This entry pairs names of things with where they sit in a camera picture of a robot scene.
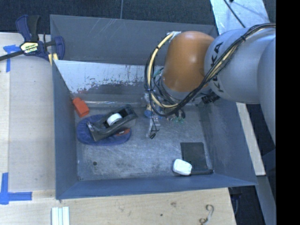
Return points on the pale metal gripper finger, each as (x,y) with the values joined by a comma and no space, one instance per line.
(150,128)
(156,122)

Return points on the grey metal bin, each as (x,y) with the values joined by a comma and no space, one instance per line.
(145,156)

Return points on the black tape dispenser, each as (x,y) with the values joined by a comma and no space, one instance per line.
(110,125)

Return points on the dark green flat block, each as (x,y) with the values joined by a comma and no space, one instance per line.
(193,153)

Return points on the white plug adapter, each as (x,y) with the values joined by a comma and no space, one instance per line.
(181,167)

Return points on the blue cloth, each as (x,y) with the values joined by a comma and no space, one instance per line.
(84,132)

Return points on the red-brown flat block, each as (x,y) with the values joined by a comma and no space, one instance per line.
(80,107)

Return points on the pale wood board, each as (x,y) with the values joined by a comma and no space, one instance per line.
(31,125)

